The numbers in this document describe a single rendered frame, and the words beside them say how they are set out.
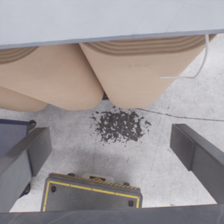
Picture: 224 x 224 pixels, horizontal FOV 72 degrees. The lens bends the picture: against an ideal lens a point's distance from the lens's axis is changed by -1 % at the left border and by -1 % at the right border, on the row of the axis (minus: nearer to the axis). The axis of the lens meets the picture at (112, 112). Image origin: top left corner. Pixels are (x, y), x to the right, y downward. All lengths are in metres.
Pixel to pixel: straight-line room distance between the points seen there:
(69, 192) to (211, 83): 1.49
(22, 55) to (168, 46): 0.38
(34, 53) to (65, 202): 1.04
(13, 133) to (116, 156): 0.95
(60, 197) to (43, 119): 0.74
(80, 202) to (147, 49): 1.08
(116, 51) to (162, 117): 1.13
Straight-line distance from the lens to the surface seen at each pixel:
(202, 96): 1.62
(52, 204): 1.33
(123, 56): 0.41
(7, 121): 1.36
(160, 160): 1.49
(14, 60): 0.51
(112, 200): 1.22
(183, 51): 0.44
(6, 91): 1.04
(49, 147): 0.17
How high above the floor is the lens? 1.44
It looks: 81 degrees down
